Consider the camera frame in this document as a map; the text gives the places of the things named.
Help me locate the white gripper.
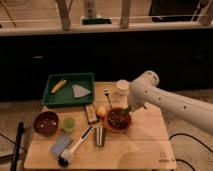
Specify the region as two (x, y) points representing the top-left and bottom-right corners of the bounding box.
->
(127, 95), (146, 112)

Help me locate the green pepper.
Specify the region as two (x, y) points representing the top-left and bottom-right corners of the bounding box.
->
(121, 106), (131, 115)

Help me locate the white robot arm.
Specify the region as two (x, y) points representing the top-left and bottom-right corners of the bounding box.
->
(127, 70), (213, 135)

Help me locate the green plastic tray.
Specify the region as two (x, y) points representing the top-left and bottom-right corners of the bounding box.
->
(42, 73), (95, 108)

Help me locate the white cup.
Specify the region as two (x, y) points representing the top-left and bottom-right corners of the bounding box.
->
(116, 79), (129, 95)

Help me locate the orange bowl with berries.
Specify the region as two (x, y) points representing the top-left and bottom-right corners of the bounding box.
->
(103, 107), (132, 133)

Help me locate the metal fork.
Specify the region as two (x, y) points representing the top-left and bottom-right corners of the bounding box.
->
(104, 88), (112, 109)

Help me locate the yellow lemon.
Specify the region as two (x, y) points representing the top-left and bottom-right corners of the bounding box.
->
(96, 106), (106, 118)

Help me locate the brown rectangular block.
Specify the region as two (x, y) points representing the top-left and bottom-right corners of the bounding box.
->
(85, 104), (97, 124)

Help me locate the metal cup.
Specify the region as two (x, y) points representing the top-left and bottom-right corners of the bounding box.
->
(94, 127), (106, 147)

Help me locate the green small cup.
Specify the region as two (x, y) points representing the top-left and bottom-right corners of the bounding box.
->
(61, 117), (75, 133)

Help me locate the yellow corn cob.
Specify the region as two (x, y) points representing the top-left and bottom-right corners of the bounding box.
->
(51, 80), (67, 94)

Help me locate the blue sponge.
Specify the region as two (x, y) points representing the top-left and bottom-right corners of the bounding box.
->
(51, 134), (73, 157)

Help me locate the white dish brush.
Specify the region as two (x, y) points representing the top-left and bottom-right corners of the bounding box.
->
(58, 126), (93, 167)

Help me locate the dark red bowl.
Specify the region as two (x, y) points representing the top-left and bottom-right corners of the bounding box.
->
(33, 111), (59, 136)

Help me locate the black pole stand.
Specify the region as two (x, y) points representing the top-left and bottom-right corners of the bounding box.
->
(10, 122), (24, 171)

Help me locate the black cable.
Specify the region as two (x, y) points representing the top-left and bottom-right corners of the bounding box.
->
(168, 132), (213, 171)

